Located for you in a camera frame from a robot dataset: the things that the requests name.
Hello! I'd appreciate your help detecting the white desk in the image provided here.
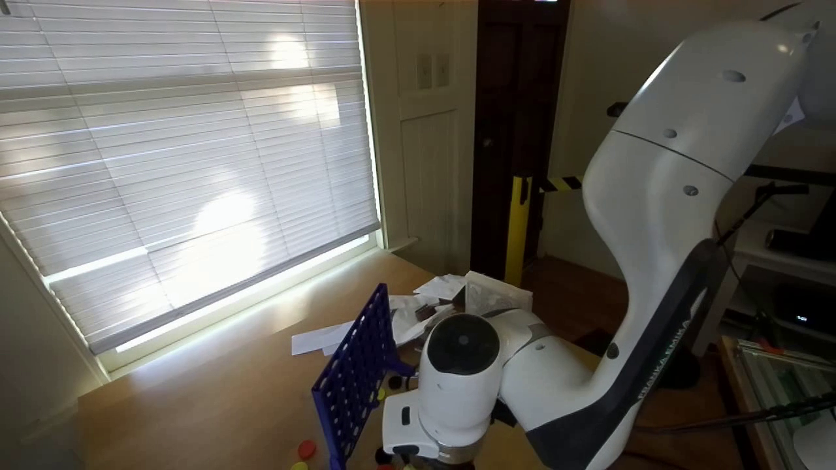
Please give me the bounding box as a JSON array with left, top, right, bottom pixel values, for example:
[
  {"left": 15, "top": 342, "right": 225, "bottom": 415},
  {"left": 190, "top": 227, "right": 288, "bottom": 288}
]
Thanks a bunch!
[{"left": 695, "top": 219, "right": 836, "bottom": 360}]

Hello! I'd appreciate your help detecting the white paper sheet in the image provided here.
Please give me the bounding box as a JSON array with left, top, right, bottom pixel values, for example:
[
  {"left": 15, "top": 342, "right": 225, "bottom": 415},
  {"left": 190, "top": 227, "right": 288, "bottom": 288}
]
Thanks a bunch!
[
  {"left": 389, "top": 292, "right": 457, "bottom": 347},
  {"left": 412, "top": 271, "right": 470, "bottom": 304},
  {"left": 289, "top": 322, "right": 355, "bottom": 360}
]

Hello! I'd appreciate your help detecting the yellow black striped bar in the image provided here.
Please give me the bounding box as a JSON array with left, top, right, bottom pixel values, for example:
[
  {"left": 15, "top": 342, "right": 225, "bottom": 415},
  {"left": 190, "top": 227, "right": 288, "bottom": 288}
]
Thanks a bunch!
[{"left": 545, "top": 174, "right": 584, "bottom": 195}]

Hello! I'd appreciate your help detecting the large white window blind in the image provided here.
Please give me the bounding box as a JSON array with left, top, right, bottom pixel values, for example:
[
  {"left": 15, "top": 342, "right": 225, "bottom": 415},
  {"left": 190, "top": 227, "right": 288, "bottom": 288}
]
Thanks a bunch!
[{"left": 0, "top": 0, "right": 387, "bottom": 356}]

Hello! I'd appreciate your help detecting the white panel door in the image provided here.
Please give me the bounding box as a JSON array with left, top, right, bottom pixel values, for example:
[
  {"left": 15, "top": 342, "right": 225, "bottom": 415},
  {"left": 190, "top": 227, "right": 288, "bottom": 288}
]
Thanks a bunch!
[{"left": 359, "top": 0, "right": 481, "bottom": 274}]

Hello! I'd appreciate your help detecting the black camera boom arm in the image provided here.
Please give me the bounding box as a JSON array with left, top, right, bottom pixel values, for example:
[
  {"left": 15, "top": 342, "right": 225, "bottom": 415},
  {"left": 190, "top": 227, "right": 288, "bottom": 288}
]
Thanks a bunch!
[{"left": 742, "top": 163, "right": 836, "bottom": 202}]

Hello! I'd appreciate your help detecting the black device on desk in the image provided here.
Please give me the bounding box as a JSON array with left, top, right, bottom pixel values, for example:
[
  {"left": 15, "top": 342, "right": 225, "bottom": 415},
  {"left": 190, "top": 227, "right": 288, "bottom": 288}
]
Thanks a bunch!
[{"left": 764, "top": 227, "right": 836, "bottom": 265}]

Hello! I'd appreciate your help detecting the black box under desk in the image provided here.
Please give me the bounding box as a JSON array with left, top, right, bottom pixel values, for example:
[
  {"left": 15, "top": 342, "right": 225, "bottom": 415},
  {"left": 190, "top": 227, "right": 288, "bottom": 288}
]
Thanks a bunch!
[{"left": 771, "top": 283, "right": 836, "bottom": 342}]

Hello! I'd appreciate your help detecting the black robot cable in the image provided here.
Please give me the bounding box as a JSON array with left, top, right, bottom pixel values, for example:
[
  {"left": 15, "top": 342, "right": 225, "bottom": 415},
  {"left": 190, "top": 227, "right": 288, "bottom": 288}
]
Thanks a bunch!
[{"left": 638, "top": 389, "right": 836, "bottom": 439}]

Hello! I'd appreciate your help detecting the beige cardboard box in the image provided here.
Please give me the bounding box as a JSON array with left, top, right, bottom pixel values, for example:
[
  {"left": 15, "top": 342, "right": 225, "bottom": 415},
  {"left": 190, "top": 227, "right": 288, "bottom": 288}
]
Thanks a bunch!
[{"left": 463, "top": 268, "right": 536, "bottom": 318}]

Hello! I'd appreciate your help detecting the blue connect four grid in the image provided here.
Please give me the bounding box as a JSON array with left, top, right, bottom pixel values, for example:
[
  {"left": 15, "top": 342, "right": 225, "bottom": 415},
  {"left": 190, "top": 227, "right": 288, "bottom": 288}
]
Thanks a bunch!
[{"left": 308, "top": 283, "right": 416, "bottom": 470}]

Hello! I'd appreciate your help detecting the dark wooden door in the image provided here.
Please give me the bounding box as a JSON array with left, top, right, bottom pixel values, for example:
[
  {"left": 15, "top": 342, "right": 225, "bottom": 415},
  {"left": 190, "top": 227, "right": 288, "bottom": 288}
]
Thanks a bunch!
[{"left": 467, "top": 0, "right": 571, "bottom": 284}]

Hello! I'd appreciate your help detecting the yellow post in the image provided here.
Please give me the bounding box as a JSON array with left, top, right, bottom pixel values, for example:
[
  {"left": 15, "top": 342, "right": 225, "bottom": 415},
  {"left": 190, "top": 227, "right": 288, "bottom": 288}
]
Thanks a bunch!
[{"left": 502, "top": 172, "right": 536, "bottom": 291}]

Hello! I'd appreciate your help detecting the white wall switch plate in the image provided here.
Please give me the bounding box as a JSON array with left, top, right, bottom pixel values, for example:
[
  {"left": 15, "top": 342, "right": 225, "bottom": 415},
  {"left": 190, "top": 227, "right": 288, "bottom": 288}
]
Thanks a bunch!
[{"left": 433, "top": 50, "right": 453, "bottom": 88}]

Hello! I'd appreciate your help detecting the stack of white green boards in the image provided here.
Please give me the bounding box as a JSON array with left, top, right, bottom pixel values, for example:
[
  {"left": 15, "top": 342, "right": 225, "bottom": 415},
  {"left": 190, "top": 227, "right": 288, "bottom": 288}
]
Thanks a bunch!
[{"left": 716, "top": 335, "right": 836, "bottom": 470}]

